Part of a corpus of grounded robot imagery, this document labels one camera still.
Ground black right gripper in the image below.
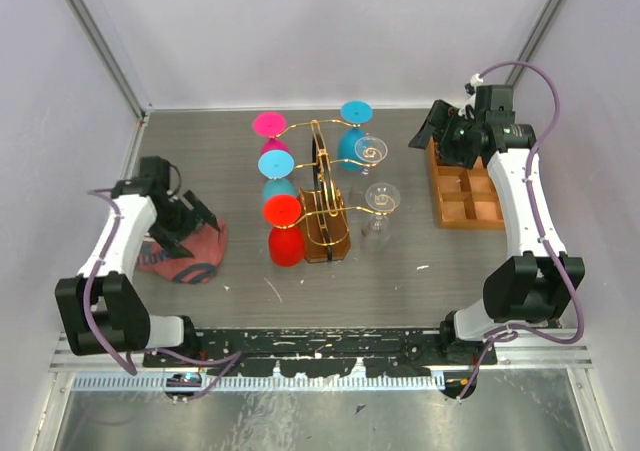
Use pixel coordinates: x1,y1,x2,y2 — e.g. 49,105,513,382
410,100,483,171

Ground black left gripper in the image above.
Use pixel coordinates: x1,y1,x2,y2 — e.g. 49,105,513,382
149,190,219,259

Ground clear wine glass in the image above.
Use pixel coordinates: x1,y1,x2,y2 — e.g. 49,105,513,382
361,182,401,250
349,135,388,204

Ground light blue wine glass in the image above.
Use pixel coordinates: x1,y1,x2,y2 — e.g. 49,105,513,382
258,150,297,204
338,100,373,171

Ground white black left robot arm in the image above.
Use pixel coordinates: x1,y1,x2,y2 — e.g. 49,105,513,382
54,156,229,367

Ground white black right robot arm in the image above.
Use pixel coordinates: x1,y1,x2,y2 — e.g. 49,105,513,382
409,85,586,365

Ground clear front wine glass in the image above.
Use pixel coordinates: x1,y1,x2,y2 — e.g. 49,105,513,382
361,182,401,250

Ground red wine glass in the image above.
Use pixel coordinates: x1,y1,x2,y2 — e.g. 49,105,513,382
263,194,304,267

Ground pink wine glass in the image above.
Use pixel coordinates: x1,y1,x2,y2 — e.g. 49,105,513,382
252,112,290,155

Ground folded red t-shirt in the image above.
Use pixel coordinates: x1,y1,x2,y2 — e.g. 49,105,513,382
136,219,229,284

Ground wooden compartment tray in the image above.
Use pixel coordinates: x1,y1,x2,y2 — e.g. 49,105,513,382
426,139,505,230

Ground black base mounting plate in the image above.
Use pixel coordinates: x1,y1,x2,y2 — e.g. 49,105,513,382
142,327,499,378

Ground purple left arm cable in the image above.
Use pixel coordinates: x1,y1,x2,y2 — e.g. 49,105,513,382
83,188,244,401

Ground gold wire wine glass rack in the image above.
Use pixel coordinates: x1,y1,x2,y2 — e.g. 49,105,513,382
279,119,370,264

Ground aluminium front rail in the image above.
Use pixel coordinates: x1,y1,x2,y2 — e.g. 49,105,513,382
50,329,592,401

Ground right aluminium corner post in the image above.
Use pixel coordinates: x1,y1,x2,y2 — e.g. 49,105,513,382
517,0,567,63

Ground aluminium corner post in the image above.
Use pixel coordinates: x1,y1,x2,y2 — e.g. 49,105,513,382
517,0,567,63
66,0,149,121

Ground left aluminium corner post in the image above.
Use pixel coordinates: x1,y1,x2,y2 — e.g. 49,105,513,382
66,0,149,121

